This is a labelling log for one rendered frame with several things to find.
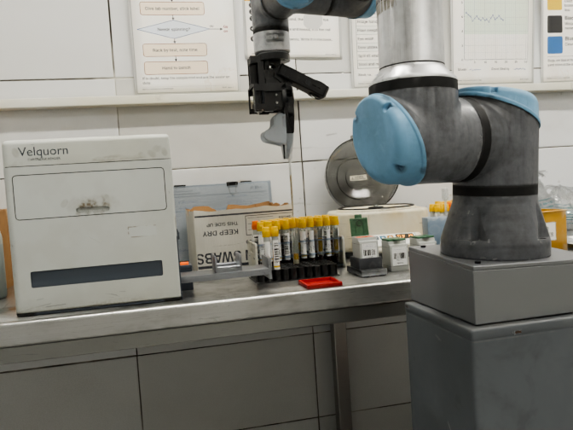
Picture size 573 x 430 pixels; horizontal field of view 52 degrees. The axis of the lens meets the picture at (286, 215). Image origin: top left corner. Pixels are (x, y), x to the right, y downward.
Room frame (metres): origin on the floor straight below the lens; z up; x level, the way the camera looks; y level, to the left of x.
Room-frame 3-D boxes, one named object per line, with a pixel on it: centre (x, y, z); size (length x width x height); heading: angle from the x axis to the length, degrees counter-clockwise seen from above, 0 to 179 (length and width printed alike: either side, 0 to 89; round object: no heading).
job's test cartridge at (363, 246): (1.21, -0.16, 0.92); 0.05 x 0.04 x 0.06; 13
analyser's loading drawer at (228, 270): (1.11, 0.14, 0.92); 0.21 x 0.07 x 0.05; 103
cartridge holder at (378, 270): (1.21, -0.16, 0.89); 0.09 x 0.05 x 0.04; 13
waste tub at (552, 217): (1.34, -0.53, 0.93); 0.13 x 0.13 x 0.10; 18
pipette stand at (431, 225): (1.32, -0.36, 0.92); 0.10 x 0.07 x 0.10; 95
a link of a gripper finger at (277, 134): (1.21, 0.01, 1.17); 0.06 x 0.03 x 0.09; 103
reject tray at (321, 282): (1.12, -0.05, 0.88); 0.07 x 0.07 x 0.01; 13
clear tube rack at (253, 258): (1.34, -0.02, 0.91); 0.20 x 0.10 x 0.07; 103
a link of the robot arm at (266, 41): (1.23, 0.01, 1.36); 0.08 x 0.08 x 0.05
